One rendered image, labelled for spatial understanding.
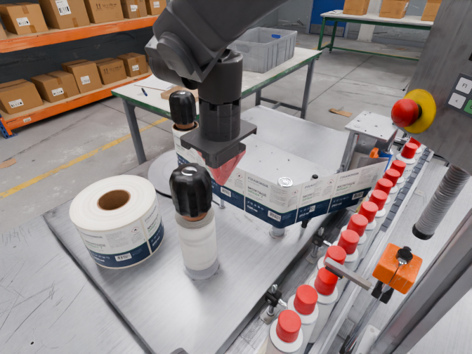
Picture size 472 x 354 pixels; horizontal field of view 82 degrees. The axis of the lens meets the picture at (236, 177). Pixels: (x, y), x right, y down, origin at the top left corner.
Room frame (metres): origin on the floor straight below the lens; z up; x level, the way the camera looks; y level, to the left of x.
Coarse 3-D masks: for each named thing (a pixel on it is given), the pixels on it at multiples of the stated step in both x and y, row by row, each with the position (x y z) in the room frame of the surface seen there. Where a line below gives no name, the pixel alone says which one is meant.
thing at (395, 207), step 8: (424, 160) 0.88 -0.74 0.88; (416, 168) 0.83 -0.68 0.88; (416, 176) 0.78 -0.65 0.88; (408, 184) 0.74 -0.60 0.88; (400, 192) 0.69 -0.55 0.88; (400, 200) 0.65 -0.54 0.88; (392, 208) 0.62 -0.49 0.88; (392, 216) 0.58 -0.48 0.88; (384, 224) 0.55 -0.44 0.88; (344, 288) 0.35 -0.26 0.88; (336, 304) 0.31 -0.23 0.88; (312, 344) 0.23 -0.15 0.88; (304, 352) 0.21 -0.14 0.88
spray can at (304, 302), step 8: (304, 288) 0.23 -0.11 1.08; (312, 288) 0.23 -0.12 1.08; (296, 296) 0.22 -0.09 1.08; (304, 296) 0.22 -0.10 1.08; (312, 296) 0.22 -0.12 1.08; (288, 304) 0.23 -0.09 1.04; (296, 304) 0.21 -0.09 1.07; (304, 304) 0.21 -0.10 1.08; (312, 304) 0.21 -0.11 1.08; (296, 312) 0.21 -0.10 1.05; (304, 312) 0.21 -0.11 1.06; (312, 312) 0.21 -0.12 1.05; (304, 320) 0.20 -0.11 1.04; (312, 320) 0.20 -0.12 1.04; (304, 328) 0.20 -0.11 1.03; (312, 328) 0.20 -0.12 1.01; (304, 336) 0.20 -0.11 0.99; (304, 344) 0.20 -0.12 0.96
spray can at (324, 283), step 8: (320, 272) 0.26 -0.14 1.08; (328, 272) 0.26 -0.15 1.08; (312, 280) 0.27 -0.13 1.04; (320, 280) 0.24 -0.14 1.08; (328, 280) 0.24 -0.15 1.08; (336, 280) 0.24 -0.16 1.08; (320, 288) 0.24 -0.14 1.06; (328, 288) 0.24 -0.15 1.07; (336, 288) 0.25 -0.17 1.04; (320, 296) 0.24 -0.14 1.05; (328, 296) 0.24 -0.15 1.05; (336, 296) 0.24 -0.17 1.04; (320, 304) 0.23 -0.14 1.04; (328, 304) 0.23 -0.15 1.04; (320, 312) 0.23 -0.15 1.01; (328, 312) 0.23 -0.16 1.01; (320, 320) 0.23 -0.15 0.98; (320, 328) 0.23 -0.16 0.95; (312, 336) 0.23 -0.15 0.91
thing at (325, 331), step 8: (384, 232) 0.45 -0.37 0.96; (376, 240) 0.42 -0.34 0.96; (368, 256) 0.38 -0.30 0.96; (360, 264) 0.36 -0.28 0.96; (360, 272) 0.34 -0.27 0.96; (352, 288) 0.30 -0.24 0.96; (344, 296) 0.28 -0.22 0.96; (344, 304) 0.27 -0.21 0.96; (336, 312) 0.25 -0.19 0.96; (328, 320) 0.24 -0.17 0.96; (328, 328) 0.22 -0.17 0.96; (320, 336) 0.21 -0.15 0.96; (320, 344) 0.20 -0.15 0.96; (312, 352) 0.18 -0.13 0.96
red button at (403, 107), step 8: (400, 104) 0.35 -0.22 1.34; (408, 104) 0.34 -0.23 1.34; (416, 104) 0.34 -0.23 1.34; (392, 112) 0.35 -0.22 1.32; (400, 112) 0.34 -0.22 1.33; (408, 112) 0.33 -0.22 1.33; (416, 112) 0.33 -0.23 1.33; (392, 120) 0.36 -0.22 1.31; (400, 120) 0.34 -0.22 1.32; (408, 120) 0.33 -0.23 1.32; (416, 120) 0.33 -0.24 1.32
